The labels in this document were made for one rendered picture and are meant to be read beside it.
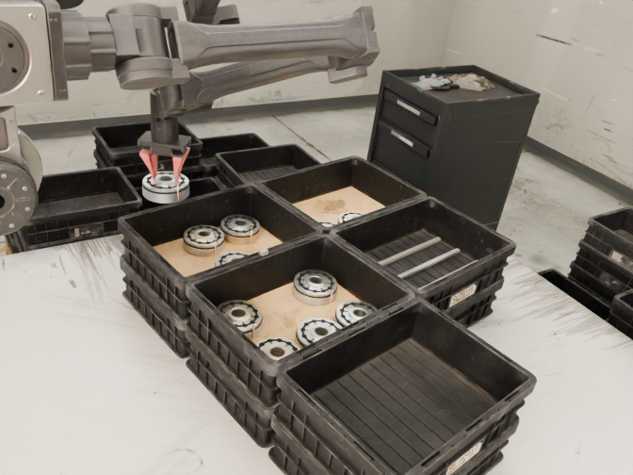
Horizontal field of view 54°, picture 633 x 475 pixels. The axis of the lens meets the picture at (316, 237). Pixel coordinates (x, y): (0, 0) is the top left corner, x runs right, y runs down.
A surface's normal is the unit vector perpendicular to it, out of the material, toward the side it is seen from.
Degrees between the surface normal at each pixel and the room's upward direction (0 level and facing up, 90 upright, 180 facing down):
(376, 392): 0
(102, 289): 0
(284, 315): 0
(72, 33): 50
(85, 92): 90
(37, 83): 90
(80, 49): 79
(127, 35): 58
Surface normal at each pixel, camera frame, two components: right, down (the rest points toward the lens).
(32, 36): 0.52, 0.50
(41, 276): 0.12, -0.84
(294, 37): 0.41, 0.00
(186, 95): -0.38, 0.14
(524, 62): -0.84, 0.18
